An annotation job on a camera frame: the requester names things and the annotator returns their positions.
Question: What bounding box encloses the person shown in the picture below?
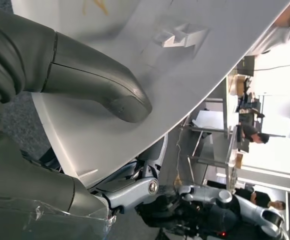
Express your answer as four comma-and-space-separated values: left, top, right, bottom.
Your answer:
237, 124, 271, 153
134, 183, 289, 240
247, 0, 290, 56
232, 187, 287, 211

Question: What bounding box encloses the white floor cable bundle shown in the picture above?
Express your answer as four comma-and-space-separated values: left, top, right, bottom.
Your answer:
174, 127, 184, 186

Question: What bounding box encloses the metal frame table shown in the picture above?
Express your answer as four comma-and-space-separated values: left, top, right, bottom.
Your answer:
182, 76, 239, 187

